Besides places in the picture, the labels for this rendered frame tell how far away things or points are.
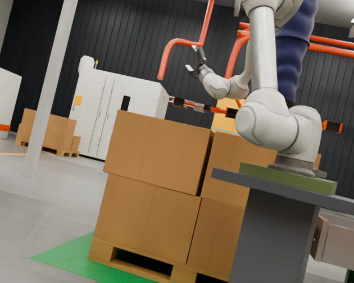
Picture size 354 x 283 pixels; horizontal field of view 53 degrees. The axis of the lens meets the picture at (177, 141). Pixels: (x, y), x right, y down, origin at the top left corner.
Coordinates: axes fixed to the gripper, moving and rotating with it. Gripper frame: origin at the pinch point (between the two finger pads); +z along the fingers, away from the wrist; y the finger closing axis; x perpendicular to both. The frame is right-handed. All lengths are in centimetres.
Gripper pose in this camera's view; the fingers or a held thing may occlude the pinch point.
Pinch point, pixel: (190, 56)
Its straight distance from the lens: 227.8
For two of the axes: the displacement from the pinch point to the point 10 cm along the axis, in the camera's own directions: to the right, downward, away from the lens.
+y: -2.7, 7.5, 6.0
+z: -3.8, -6.5, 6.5
